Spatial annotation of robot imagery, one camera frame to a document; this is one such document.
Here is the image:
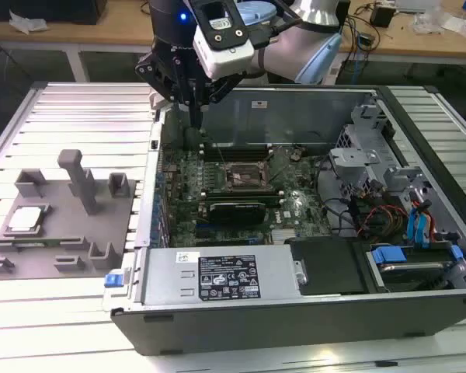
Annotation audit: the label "blue case latch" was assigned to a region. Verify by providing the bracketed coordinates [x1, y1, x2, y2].
[104, 273, 125, 290]

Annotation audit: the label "green motherboard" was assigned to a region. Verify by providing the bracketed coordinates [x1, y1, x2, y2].
[158, 142, 335, 249]

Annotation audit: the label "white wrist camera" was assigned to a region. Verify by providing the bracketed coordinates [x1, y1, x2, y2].
[193, 0, 256, 81]

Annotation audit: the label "silver chipset heatsink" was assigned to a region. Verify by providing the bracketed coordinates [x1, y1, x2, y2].
[270, 228, 301, 246]

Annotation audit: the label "small black box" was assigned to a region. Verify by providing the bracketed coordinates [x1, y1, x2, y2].
[369, 5, 396, 29]

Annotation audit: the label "clear plastic bags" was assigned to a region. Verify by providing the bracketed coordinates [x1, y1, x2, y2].
[410, 4, 466, 37]

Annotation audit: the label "blue disk carrier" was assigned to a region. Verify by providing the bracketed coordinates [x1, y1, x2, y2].
[370, 244, 465, 267]

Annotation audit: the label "black hard disk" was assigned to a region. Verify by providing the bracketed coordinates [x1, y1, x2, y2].
[377, 262, 451, 293]

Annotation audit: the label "black camera cable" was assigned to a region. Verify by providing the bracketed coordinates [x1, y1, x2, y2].
[252, 0, 310, 50]

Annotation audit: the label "black graphics card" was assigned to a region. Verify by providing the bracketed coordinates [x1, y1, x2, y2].
[199, 200, 268, 226]

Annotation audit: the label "grey parts rack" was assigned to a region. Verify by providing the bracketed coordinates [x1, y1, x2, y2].
[0, 148, 138, 281]

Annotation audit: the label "white plastic bag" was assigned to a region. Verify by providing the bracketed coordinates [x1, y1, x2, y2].
[8, 10, 50, 35]

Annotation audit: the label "blue flat data cable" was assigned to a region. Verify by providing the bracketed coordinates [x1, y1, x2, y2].
[406, 199, 438, 249]

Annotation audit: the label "white clip RAM slot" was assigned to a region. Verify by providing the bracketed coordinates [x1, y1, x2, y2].
[199, 151, 273, 158]
[199, 142, 273, 149]
[200, 197, 286, 204]
[200, 190, 285, 197]

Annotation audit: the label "silver CPU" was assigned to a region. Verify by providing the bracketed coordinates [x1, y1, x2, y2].
[8, 206, 48, 235]

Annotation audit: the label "open black PC case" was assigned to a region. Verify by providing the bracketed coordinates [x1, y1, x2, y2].
[102, 82, 466, 357]

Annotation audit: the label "grey power supply unit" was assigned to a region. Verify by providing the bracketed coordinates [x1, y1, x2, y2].
[141, 246, 308, 309]

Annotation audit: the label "blue network cable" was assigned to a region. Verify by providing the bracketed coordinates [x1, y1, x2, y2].
[350, 48, 365, 85]

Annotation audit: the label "black monitor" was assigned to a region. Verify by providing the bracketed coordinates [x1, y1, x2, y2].
[0, 0, 109, 23]

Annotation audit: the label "red yellow power wires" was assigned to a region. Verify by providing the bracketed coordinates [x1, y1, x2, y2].
[355, 204, 409, 239]

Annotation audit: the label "grey metal drive cage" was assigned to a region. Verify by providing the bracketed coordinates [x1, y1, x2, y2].
[328, 103, 466, 249]

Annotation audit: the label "wooden desk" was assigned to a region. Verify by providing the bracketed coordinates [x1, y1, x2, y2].
[0, 19, 156, 82]
[336, 0, 466, 78]

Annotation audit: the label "CPU socket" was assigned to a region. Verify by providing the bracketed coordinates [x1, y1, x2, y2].
[224, 160, 275, 193]

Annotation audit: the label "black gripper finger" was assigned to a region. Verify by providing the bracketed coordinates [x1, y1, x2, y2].
[134, 54, 197, 129]
[196, 71, 250, 129]

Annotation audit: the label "black plastic shroud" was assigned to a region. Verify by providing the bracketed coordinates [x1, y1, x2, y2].
[285, 236, 374, 295]

